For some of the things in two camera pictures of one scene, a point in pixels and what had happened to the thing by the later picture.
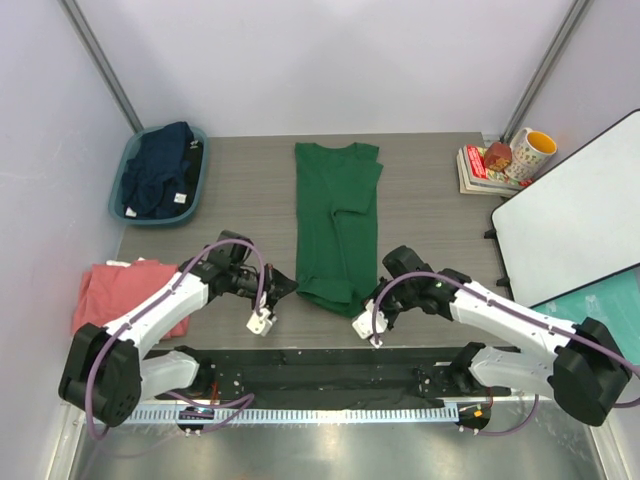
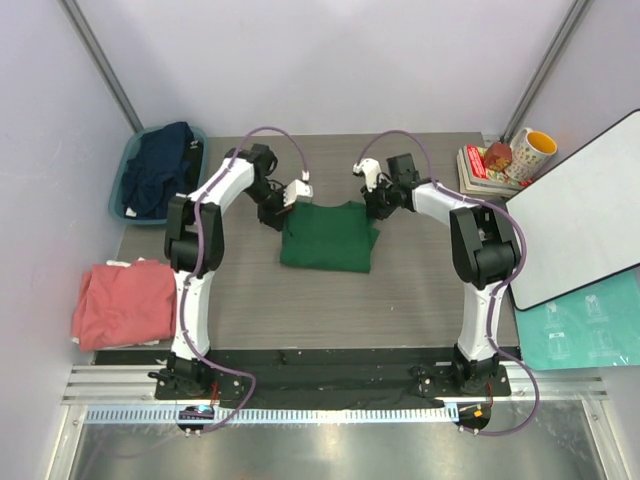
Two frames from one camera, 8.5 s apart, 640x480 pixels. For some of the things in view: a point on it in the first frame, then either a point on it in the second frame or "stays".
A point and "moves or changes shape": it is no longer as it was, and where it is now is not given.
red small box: (498, 155) stays
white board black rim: (576, 222) stays
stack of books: (474, 178) stays
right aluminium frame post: (569, 24) stays
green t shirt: (336, 196) moves or changes shape
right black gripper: (390, 317) to (373, 208)
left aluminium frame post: (88, 39) stays
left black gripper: (276, 285) to (274, 217)
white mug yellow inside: (531, 152) stays
